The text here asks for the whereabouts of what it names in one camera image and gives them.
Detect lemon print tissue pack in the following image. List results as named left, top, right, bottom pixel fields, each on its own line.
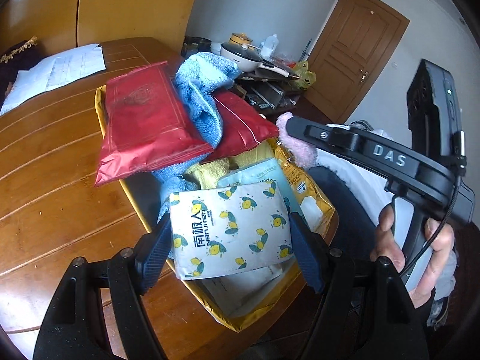
left=169, top=182, right=294, bottom=281

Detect white tissue pack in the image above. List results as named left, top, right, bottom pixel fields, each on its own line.
left=201, top=261, right=293, bottom=318

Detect yellow cloth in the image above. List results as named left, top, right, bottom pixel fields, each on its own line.
left=184, top=141, right=274, bottom=189

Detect teal bear tissue pack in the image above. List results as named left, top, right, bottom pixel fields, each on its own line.
left=216, top=158, right=304, bottom=218

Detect pink fluffy soft ball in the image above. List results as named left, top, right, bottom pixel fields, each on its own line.
left=276, top=111, right=317, bottom=170

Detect dark red tissue pack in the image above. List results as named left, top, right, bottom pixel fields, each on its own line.
left=202, top=90, right=278, bottom=164

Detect large blue towel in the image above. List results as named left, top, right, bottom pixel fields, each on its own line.
left=152, top=52, right=241, bottom=215

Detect yellow orange tissue pack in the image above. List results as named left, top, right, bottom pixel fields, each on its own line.
left=272, top=145, right=335, bottom=239

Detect black device on gripper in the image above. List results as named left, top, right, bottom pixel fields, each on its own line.
left=407, top=58, right=465, bottom=164

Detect yellow plastic bag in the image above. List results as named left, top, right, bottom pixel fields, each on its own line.
left=292, top=60, right=317, bottom=90

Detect brown wooden door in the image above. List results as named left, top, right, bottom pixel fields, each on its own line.
left=305, top=0, right=409, bottom=123

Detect cluttered dark side table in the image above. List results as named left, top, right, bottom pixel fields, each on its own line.
left=181, top=37, right=303, bottom=115

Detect white paper sheets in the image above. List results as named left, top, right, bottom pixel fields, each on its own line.
left=1, top=43, right=106, bottom=115

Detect white electric cooking pot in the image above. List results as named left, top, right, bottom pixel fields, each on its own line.
left=220, top=42, right=263, bottom=72

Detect clear plastic bottle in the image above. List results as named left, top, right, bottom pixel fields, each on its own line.
left=260, top=33, right=279, bottom=59

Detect dark purple gold-fringed cloth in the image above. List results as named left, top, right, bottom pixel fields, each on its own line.
left=0, top=36, right=45, bottom=105

